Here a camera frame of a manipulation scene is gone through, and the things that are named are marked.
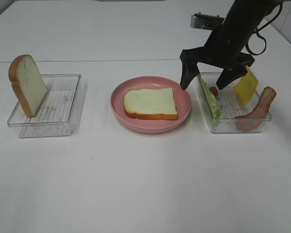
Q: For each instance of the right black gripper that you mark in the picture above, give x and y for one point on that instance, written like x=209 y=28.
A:
x=222 y=49

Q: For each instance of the dark brown bacon strip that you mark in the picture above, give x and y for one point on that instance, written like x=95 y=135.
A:
x=214 y=91

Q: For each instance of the green lettuce leaf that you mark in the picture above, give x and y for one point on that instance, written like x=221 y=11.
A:
x=210 y=99

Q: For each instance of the yellow cheese slice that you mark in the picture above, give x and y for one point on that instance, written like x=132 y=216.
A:
x=246 y=87

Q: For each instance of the pink bacon strip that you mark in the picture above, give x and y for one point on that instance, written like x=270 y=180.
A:
x=250 y=121

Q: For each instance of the bread slice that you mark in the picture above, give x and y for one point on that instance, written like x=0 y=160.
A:
x=150 y=104
x=27 y=83

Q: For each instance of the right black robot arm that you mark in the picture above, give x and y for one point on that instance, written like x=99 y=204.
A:
x=253 y=11

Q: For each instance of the right clear plastic tray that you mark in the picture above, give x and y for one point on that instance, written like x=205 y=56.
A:
x=228 y=105

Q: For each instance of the clear plastic tray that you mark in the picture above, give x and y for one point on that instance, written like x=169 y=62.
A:
x=59 y=113
x=228 y=105

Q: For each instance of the pink plate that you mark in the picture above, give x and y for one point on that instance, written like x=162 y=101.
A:
x=182 y=101

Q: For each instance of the left clear plastic tray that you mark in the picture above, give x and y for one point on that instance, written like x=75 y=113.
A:
x=59 y=113

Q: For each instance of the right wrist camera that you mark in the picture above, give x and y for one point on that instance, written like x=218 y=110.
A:
x=205 y=22

